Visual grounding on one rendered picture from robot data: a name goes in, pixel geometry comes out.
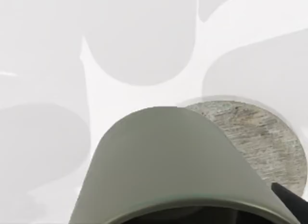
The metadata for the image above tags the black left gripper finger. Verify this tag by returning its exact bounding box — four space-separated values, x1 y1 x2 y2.
270 182 308 224

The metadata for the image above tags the grey-green cup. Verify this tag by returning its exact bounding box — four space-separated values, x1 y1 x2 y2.
68 106 297 224

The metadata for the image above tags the round grey stone coaster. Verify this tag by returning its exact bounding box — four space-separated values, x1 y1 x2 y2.
177 95 308 197

